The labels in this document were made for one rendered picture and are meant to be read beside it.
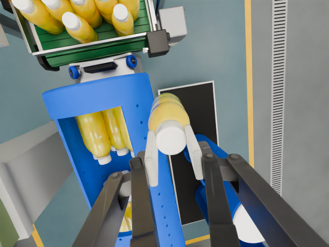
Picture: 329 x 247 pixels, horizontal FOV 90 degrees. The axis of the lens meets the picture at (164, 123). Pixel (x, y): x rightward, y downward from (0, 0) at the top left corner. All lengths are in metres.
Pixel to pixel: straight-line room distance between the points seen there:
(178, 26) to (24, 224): 1.00
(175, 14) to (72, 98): 0.56
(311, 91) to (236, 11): 1.24
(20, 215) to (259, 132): 2.06
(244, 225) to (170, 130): 0.81
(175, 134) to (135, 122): 0.21
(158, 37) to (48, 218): 2.10
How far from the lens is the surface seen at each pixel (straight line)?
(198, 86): 1.54
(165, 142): 0.20
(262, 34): 2.06
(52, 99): 0.43
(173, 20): 0.80
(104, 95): 0.38
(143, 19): 0.74
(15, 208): 0.89
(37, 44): 0.80
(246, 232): 1.00
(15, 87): 1.90
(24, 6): 0.62
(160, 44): 0.62
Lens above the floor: 1.60
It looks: 74 degrees down
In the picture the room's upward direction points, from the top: 147 degrees clockwise
